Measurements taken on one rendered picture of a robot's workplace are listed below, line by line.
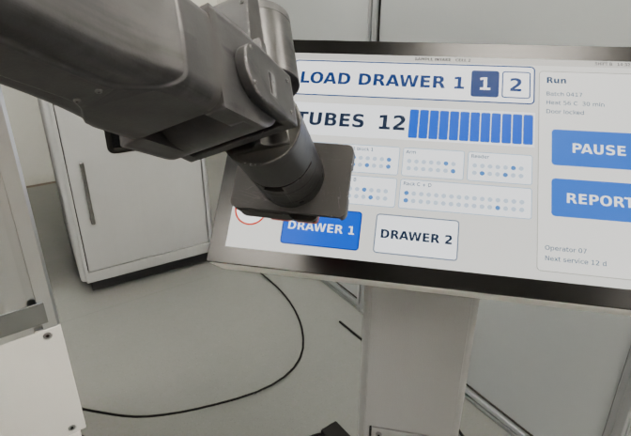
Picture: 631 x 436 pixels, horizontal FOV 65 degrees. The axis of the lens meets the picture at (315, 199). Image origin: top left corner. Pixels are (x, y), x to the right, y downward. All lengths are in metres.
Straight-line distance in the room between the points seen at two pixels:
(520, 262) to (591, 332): 0.88
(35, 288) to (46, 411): 0.15
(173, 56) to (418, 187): 0.41
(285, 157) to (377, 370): 0.52
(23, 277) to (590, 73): 0.66
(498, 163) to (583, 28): 0.72
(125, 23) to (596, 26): 1.14
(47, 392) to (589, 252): 0.59
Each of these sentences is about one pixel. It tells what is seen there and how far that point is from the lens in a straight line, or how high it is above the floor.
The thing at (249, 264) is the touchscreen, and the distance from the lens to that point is 0.59.
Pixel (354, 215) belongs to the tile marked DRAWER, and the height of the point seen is 1.02.
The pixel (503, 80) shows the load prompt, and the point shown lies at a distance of 0.66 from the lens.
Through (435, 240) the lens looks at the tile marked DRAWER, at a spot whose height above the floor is 1.00.
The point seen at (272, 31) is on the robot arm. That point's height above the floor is 1.24.
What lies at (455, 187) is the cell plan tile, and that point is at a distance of 0.59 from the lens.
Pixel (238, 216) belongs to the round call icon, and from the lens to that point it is 0.61.
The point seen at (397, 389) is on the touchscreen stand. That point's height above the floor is 0.70.
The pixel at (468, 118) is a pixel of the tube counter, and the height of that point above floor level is 1.12.
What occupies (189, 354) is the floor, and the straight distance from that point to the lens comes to 1.99.
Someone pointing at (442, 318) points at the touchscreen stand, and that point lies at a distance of 0.72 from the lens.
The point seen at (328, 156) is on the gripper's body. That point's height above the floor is 1.13.
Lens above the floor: 1.27
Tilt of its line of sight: 23 degrees down
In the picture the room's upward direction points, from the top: straight up
